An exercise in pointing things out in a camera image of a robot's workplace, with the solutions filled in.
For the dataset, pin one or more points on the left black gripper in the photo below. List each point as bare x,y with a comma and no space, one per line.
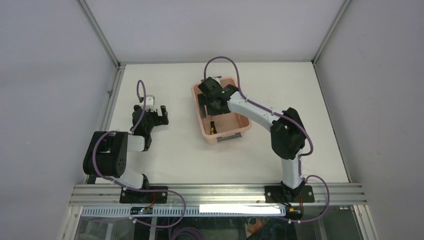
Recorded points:
159,120

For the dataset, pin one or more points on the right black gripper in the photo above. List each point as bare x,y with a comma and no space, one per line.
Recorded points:
202,100

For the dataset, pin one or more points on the black yellow screwdriver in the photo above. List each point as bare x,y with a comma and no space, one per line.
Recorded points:
213,129

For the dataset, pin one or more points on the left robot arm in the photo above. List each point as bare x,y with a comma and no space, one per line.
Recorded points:
106,155

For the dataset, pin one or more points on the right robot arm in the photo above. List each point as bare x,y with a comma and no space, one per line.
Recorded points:
287,132

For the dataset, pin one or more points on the orange object below table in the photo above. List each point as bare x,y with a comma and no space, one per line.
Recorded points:
254,224

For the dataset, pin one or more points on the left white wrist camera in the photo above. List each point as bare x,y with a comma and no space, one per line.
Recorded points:
148,103

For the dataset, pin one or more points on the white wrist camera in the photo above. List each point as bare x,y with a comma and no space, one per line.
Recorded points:
148,103
218,80

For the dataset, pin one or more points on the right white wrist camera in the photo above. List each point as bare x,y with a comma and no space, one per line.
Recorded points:
218,80

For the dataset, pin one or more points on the left aluminium frame post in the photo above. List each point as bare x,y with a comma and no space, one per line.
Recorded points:
113,89

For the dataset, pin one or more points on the aluminium frame post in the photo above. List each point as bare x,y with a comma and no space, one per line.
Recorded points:
333,26
113,89

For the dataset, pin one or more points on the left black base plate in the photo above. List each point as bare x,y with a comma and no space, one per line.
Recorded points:
158,196

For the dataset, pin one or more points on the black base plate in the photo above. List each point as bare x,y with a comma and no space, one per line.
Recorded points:
158,196
275,194

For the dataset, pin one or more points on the white slotted cable duct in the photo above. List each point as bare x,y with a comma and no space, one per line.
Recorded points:
203,210

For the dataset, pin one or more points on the aluminium front rail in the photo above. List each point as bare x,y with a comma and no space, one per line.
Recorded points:
335,194

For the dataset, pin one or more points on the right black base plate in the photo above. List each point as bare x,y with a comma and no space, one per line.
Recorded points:
275,194

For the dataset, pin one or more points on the right aluminium frame post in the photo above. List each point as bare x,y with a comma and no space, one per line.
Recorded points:
333,26

